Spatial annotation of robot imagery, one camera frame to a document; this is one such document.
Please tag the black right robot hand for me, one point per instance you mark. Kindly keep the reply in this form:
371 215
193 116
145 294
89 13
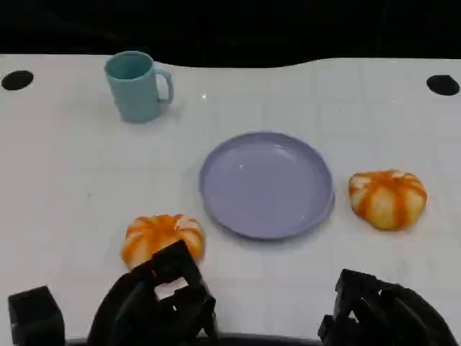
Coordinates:
392 317

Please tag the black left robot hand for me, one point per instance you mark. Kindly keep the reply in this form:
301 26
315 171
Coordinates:
133 310

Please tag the orange white toy bread roll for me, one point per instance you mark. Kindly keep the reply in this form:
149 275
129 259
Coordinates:
389 202
151 234

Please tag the lilac plate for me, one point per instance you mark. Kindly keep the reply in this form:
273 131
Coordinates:
264 184

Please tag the pale green mug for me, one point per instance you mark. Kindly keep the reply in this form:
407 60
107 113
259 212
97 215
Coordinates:
135 93

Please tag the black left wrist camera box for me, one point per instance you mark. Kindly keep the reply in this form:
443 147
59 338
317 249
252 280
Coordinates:
34 317

